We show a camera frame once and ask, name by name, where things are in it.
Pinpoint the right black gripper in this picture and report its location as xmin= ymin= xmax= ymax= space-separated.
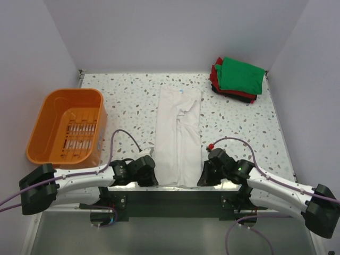
xmin=197 ymin=160 xmax=227 ymax=186

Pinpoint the white t shirt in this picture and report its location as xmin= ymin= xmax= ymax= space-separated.
xmin=153 ymin=86 xmax=202 ymax=188

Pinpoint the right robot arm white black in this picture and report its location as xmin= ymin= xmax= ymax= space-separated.
xmin=197 ymin=148 xmax=339 ymax=239

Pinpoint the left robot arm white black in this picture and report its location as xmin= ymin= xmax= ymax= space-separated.
xmin=19 ymin=155 xmax=158 ymax=215

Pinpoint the orange plastic basket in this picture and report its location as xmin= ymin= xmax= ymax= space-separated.
xmin=26 ymin=89 xmax=107 ymax=169

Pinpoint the red folded t shirt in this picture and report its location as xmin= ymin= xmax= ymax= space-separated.
xmin=209 ymin=57 xmax=258 ymax=101

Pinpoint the green folded t shirt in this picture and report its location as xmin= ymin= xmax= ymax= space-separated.
xmin=214 ymin=57 xmax=266 ymax=95

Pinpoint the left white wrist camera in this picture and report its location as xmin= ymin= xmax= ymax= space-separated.
xmin=138 ymin=147 xmax=154 ymax=157

